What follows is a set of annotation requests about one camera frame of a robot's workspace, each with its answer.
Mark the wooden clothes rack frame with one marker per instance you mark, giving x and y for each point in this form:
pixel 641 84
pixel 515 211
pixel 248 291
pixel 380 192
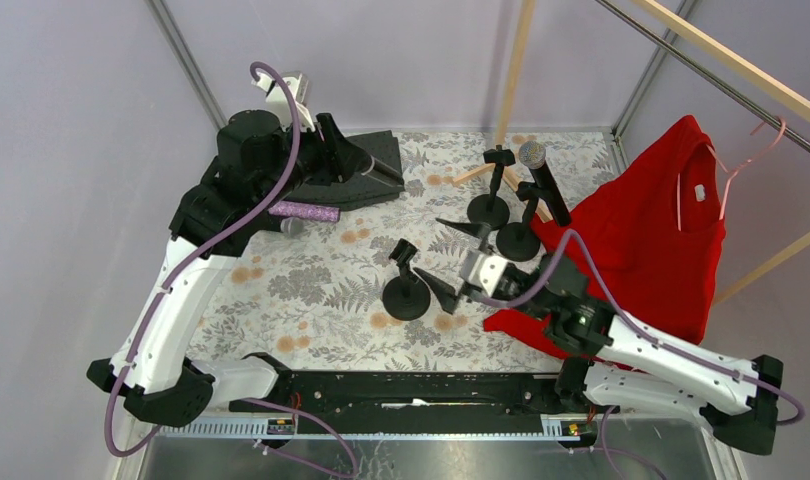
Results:
pixel 585 67

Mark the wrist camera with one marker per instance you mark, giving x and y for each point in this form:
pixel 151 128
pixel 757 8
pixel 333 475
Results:
pixel 483 270
pixel 277 101

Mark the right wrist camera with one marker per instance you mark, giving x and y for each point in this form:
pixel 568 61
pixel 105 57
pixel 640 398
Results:
pixel 483 270

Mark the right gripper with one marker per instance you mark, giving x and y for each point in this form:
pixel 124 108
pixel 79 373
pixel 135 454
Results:
pixel 502 290

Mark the dark grey perforated felt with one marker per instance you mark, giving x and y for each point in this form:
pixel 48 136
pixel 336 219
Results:
pixel 361 191

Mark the red t-shirt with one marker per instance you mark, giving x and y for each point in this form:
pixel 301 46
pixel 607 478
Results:
pixel 664 277

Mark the purple glitter microphone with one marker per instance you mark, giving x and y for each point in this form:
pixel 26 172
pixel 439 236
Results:
pixel 318 213

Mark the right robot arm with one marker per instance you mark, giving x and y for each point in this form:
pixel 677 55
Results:
pixel 616 360

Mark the black microphone silver grille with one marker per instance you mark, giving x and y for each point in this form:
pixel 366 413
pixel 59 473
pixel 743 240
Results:
pixel 532 154

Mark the metal hanging rod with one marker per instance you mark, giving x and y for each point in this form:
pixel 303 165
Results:
pixel 669 49

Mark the black microphone on table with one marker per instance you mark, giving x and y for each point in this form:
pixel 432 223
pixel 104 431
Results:
pixel 289 226

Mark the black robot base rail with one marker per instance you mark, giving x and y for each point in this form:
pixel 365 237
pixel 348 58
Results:
pixel 363 402

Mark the pink clothes hanger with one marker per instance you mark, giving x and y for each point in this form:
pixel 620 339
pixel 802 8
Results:
pixel 731 173

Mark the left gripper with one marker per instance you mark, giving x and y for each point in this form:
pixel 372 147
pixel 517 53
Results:
pixel 335 153

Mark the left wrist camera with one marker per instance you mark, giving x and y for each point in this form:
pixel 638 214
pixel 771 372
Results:
pixel 277 101

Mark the black mic stand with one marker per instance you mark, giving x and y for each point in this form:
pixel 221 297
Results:
pixel 406 297
pixel 516 241
pixel 489 208

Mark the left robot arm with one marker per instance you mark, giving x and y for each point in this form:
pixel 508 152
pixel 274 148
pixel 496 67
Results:
pixel 258 162

